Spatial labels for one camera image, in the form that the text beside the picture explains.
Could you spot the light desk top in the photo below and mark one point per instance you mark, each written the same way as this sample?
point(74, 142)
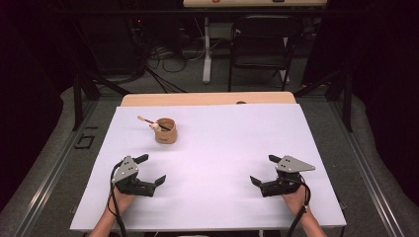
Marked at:
point(253, 3)

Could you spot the white desk leg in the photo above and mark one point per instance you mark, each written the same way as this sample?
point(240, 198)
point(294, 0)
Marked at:
point(207, 59)

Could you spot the light wooden table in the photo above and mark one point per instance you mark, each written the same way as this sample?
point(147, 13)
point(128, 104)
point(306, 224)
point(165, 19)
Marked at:
point(204, 98)

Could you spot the person's right hand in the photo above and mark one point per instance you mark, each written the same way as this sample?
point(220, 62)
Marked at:
point(296, 202)

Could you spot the white board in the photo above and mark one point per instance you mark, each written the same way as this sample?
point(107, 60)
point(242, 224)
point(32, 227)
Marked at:
point(214, 141)

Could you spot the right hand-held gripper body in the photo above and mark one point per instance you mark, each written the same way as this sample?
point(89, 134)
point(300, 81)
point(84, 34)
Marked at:
point(286, 179)

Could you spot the black metal stand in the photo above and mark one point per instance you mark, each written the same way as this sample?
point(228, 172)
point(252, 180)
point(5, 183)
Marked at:
point(346, 98)
point(78, 98)

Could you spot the tan wooden cup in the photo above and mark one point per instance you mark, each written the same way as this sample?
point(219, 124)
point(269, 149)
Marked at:
point(166, 133)

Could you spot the person's left hand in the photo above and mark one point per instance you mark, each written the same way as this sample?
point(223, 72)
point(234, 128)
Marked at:
point(123, 202)

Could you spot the black folding chair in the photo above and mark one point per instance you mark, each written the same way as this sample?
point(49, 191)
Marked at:
point(263, 42)

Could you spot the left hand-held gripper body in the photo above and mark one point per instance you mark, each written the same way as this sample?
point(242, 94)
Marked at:
point(126, 177)

